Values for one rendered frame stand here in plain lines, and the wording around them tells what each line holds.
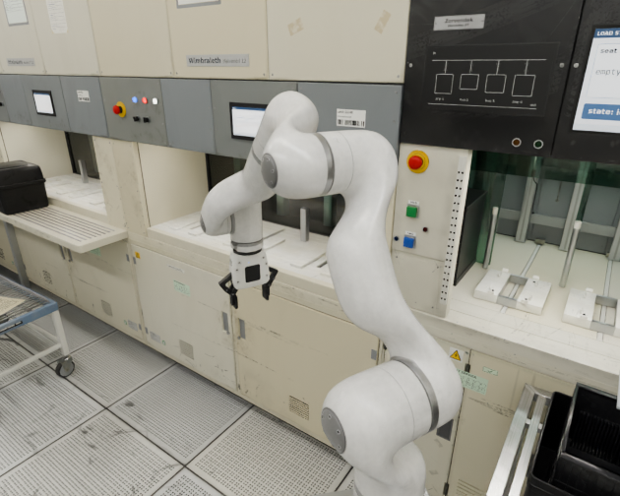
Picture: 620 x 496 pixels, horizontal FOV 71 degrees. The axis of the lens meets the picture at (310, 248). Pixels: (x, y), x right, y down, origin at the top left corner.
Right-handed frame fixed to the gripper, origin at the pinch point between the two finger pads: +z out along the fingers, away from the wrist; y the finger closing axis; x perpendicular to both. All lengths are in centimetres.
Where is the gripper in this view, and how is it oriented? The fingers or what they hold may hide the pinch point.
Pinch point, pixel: (250, 299)
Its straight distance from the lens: 121.5
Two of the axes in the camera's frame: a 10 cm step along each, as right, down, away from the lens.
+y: 8.7, -1.9, 4.6
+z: 0.0, 9.2, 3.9
